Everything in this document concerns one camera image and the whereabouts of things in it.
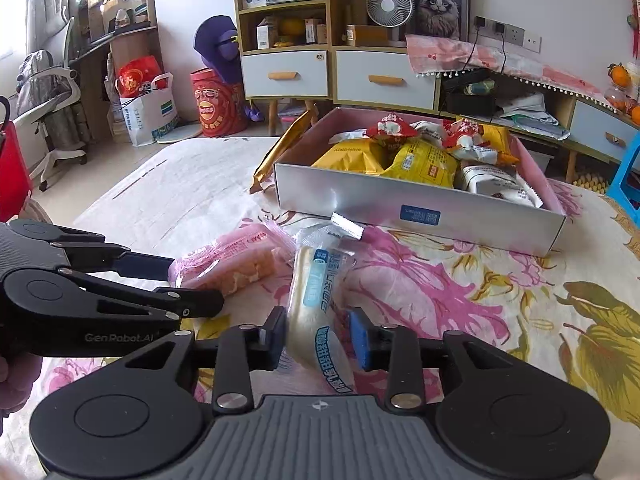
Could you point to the red white-print snack packet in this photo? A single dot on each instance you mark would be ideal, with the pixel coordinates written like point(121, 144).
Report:
point(392, 126)

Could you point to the wooden shelf cabinet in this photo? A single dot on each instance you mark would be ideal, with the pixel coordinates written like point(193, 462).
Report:
point(330, 10)

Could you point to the white green paper bag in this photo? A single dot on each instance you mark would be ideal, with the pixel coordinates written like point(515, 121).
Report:
point(150, 115)

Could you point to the white blue bread packet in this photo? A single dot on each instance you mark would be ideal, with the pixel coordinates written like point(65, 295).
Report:
point(320, 310)

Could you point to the white barcode box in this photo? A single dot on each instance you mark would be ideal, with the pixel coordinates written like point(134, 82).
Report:
point(266, 34)

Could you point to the brown cardboard box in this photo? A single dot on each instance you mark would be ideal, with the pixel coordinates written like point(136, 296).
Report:
point(367, 35)

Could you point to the small red snack packet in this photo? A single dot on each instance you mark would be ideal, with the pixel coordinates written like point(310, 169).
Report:
point(462, 135)

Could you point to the grey curtain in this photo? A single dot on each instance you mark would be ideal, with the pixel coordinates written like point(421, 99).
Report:
point(47, 0)

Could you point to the wide white drawer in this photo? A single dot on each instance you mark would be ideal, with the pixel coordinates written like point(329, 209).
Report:
point(385, 67)

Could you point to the wooden desk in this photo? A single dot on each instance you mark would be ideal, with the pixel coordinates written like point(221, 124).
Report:
point(130, 42)

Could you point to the round white base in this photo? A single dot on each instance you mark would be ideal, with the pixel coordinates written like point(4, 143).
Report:
point(182, 132)

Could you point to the small pale blue drawer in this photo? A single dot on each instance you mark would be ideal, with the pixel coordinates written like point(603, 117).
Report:
point(595, 125)

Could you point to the orange with leaves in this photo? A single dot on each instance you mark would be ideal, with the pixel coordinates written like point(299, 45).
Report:
point(619, 74)

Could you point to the red hanging ornament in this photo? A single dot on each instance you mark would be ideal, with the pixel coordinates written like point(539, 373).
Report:
point(636, 20)

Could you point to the large yellow snack packet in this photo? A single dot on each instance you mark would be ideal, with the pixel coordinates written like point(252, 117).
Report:
point(500, 142)
point(350, 157)

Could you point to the small brown white box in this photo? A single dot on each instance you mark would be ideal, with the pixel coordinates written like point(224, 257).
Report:
point(315, 31)

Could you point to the red printed drum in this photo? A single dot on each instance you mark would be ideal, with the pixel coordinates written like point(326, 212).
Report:
point(217, 105)

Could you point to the small yellow labelled snack packet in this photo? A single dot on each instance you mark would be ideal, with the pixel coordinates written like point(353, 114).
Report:
point(420, 162)

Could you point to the white folded plastic bags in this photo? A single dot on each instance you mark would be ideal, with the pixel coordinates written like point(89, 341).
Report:
point(530, 115)

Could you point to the glass jar of oranges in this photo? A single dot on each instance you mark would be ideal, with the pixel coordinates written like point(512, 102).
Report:
point(620, 97)

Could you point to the framed cat picture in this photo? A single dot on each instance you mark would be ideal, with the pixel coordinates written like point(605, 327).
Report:
point(437, 2)

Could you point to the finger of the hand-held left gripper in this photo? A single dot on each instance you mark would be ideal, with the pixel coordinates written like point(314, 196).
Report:
point(200, 302)
point(147, 266)

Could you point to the plain white snack packet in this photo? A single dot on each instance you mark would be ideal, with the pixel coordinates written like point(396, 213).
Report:
point(350, 135)

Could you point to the pink fringed tablecloth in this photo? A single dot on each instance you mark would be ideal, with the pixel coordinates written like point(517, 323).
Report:
point(450, 57)

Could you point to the pink cardboard box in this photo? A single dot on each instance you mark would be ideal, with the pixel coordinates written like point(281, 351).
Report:
point(325, 190)

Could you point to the black plug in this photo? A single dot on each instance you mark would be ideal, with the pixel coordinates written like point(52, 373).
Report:
point(480, 22)
point(499, 26)

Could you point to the white black-print snack packet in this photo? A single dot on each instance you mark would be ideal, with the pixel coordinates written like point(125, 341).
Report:
point(430, 131)

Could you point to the purple plush toy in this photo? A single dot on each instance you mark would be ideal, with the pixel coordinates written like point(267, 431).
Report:
point(217, 45)

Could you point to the blue plastic stool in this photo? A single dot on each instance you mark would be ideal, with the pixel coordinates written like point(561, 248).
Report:
point(627, 175)

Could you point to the black case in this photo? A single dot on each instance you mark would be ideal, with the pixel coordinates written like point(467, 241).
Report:
point(470, 102)

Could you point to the gold cardboard lid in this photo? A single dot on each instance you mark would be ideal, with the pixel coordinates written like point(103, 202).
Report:
point(285, 150)

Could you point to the floral printed blanket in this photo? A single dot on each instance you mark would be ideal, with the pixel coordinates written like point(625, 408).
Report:
point(450, 300)

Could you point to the small white desk fan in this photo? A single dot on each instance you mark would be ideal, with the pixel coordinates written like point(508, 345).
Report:
point(389, 5)

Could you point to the white office chair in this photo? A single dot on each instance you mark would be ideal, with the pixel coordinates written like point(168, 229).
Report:
point(45, 100)

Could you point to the red gift bag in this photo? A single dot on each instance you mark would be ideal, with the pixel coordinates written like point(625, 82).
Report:
point(137, 77)

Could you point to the white wall socket strip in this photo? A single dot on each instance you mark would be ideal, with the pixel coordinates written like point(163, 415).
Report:
point(530, 40)

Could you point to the person's left hand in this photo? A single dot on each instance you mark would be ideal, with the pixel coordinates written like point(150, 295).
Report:
point(17, 382)

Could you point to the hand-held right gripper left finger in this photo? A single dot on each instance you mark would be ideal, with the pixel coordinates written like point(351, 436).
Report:
point(272, 337)

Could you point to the wooden TV stand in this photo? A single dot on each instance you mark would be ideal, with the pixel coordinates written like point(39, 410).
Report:
point(560, 105)

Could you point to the pink clear bread packet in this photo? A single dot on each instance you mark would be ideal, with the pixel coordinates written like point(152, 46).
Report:
point(235, 260)

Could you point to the yellow egg tray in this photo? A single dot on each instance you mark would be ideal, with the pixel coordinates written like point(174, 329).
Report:
point(590, 182)

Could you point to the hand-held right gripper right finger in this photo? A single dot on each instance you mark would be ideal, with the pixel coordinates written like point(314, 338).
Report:
point(361, 340)

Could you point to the white drawer with lock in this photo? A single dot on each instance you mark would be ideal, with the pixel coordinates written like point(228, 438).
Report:
point(285, 62)

